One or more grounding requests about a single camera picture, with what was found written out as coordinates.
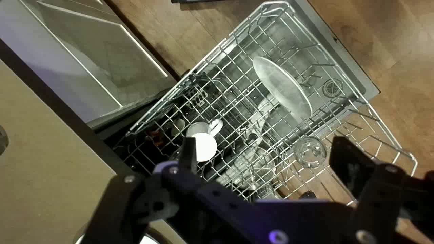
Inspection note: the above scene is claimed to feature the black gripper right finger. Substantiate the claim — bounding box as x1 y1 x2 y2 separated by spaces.
328 135 434 244

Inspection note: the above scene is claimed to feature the white lower cabinet with doors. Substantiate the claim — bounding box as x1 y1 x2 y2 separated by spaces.
0 0 179 130

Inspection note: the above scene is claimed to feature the grey dishwasher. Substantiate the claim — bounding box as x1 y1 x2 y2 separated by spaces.
289 0 381 103

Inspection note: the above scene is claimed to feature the wire dish rack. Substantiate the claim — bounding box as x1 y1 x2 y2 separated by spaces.
113 0 419 204

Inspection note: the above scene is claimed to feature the clear drinking glass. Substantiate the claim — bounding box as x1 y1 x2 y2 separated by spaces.
292 134 328 169

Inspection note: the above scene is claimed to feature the white mug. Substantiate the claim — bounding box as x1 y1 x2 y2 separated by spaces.
186 118 224 162

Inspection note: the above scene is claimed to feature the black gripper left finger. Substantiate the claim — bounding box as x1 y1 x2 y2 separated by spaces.
83 135 290 244

